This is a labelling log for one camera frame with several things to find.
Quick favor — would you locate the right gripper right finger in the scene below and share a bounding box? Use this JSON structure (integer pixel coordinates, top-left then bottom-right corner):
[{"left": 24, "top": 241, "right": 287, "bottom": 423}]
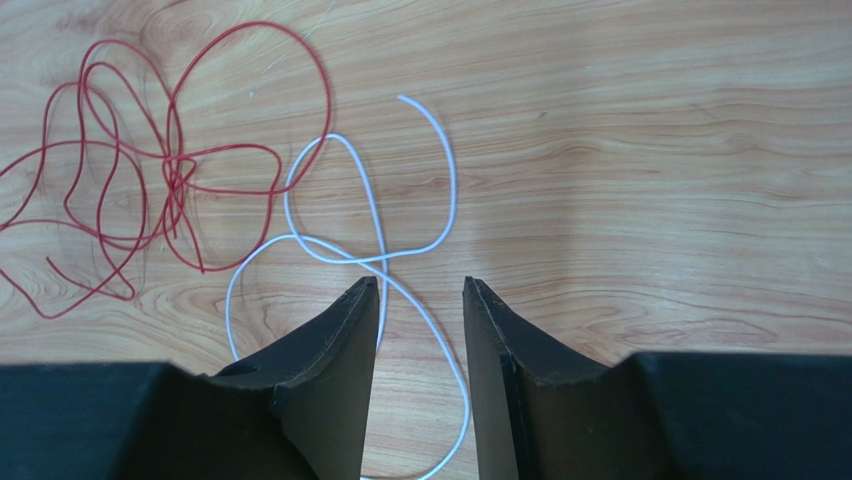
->
[{"left": 463, "top": 277, "right": 851, "bottom": 479}]

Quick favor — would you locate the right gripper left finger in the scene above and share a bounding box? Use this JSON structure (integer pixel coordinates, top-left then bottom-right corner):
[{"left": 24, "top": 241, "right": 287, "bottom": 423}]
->
[{"left": 1, "top": 277, "right": 380, "bottom": 479}]

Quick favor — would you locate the red thin cable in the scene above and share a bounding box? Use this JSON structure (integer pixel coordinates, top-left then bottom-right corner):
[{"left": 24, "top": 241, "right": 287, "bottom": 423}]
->
[{"left": 0, "top": 21, "right": 333, "bottom": 319}]

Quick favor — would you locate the white thin cable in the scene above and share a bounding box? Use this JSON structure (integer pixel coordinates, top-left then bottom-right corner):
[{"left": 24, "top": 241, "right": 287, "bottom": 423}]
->
[{"left": 224, "top": 94, "right": 471, "bottom": 480}]

